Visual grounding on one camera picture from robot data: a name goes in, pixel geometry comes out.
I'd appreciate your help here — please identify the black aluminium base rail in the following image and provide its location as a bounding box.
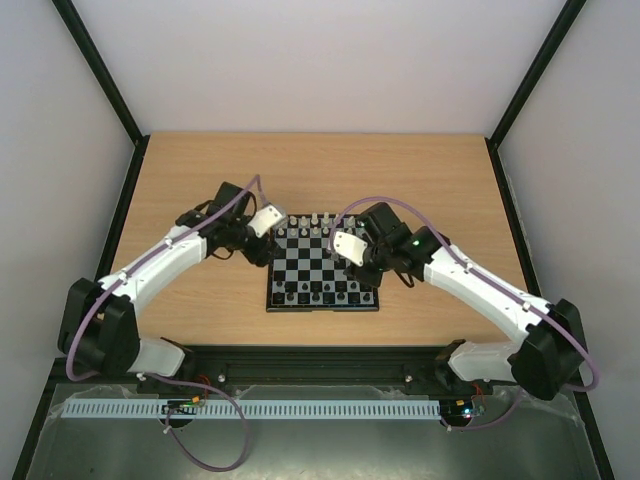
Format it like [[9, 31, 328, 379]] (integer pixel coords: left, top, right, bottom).
[[49, 342, 581, 396]]

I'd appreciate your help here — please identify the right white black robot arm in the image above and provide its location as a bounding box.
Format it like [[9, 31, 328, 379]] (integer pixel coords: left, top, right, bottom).
[[329, 197, 593, 400]]

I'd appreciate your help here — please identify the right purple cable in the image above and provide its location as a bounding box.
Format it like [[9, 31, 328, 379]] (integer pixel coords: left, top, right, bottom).
[[326, 195, 602, 433]]

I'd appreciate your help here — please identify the black white chess board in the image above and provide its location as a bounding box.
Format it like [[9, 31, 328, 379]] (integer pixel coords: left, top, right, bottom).
[[266, 212, 379, 313]]

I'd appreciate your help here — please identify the right black frame post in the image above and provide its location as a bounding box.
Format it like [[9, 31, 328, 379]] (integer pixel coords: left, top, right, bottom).
[[487, 0, 588, 146]]

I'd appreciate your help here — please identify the purple cable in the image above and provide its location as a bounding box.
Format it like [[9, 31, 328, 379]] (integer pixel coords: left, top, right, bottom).
[[65, 174, 266, 471], [326, 195, 602, 433]]

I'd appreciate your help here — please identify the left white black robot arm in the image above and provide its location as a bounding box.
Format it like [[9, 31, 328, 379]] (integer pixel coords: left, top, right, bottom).
[[58, 176, 286, 382]]

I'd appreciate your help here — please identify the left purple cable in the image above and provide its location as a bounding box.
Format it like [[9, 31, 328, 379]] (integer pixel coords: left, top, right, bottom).
[[65, 174, 266, 471]]

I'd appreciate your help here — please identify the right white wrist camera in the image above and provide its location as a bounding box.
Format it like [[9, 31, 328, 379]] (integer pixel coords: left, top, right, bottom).
[[332, 232, 368, 267]]

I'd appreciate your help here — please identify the left black frame post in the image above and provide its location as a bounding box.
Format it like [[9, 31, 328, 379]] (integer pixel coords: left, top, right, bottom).
[[51, 0, 149, 146]]

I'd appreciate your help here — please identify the black frame post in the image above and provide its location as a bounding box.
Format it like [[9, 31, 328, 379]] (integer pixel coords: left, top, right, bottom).
[[487, 0, 588, 146], [51, 0, 149, 146]]

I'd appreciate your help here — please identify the light blue slotted cable duct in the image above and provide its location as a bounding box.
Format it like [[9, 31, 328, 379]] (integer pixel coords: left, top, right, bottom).
[[61, 399, 441, 420]]

